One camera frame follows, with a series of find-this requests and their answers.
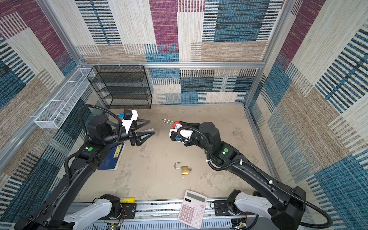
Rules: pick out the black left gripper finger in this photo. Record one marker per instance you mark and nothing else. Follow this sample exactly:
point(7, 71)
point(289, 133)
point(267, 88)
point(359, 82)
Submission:
point(143, 136)
point(139, 123)

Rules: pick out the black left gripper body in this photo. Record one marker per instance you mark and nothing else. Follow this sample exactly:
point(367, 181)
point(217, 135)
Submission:
point(132, 137)

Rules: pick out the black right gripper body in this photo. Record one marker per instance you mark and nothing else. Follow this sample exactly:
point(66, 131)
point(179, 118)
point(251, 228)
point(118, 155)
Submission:
point(194, 127)

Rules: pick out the red padlock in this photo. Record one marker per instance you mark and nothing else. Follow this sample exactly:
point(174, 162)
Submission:
point(175, 124)

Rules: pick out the brass padlock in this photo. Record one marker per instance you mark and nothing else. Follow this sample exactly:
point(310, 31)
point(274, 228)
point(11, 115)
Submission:
point(184, 169)

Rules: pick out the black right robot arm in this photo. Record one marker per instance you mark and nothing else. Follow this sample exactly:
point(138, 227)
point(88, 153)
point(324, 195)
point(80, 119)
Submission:
point(283, 205)

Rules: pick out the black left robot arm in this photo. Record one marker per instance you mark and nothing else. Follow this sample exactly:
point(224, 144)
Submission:
point(103, 130)

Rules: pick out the blue book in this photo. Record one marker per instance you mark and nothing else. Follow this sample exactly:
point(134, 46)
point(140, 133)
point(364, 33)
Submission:
point(112, 160)

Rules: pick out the yellow label block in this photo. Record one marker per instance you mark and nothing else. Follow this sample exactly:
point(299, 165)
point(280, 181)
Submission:
point(127, 200)

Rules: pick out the pink calculator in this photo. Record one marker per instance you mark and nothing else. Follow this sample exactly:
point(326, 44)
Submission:
point(192, 209)

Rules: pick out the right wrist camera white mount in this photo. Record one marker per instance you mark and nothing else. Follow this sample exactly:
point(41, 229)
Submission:
point(185, 135)

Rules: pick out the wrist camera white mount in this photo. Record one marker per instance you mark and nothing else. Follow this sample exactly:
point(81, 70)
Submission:
point(185, 135)
point(127, 118)

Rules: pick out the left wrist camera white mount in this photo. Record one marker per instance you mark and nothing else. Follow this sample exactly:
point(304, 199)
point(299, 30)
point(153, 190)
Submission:
point(127, 118)

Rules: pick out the black wire mesh shelf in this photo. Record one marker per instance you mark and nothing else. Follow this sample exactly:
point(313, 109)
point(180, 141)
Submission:
point(121, 87)

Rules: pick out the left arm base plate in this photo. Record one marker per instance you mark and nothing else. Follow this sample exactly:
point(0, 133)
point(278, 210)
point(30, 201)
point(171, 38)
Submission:
point(127, 211)

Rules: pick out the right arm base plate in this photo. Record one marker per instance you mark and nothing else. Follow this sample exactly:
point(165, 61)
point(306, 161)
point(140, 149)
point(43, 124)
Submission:
point(221, 209)

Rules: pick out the white wire mesh basket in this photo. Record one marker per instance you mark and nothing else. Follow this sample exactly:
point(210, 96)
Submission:
point(58, 109)

